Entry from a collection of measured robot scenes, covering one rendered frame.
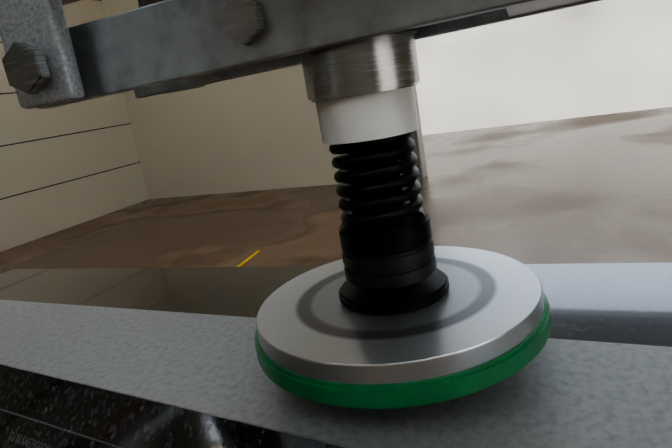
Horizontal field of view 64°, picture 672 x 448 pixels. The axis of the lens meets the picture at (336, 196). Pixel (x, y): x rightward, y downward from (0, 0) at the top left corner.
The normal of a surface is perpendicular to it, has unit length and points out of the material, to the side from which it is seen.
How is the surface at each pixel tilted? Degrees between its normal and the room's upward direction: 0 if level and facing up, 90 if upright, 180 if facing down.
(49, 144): 90
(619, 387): 0
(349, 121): 90
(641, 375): 0
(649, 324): 0
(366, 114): 90
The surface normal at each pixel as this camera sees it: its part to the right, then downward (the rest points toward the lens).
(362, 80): -0.04, 0.21
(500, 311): -0.16, -0.97
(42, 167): 0.90, -0.06
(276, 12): -0.32, 0.24
